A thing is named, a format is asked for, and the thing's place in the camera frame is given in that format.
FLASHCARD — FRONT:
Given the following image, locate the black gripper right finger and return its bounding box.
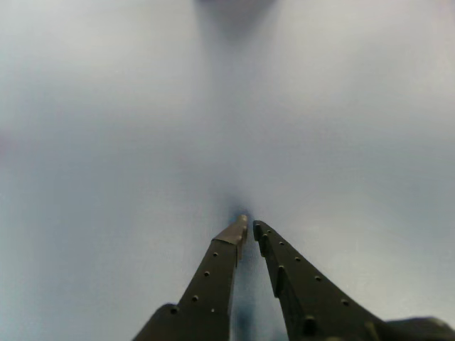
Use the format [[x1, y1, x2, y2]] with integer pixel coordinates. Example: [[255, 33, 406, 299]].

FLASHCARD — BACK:
[[252, 220, 392, 341]]

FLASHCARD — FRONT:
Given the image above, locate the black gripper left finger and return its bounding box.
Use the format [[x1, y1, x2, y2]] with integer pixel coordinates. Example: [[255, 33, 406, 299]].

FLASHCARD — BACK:
[[132, 214, 250, 341]]

